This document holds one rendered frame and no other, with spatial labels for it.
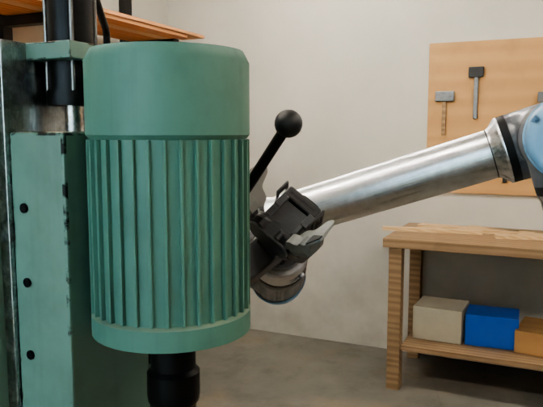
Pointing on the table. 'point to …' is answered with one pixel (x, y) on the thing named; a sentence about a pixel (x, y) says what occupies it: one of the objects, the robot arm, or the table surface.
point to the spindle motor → (167, 195)
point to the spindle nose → (173, 380)
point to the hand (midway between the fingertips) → (271, 203)
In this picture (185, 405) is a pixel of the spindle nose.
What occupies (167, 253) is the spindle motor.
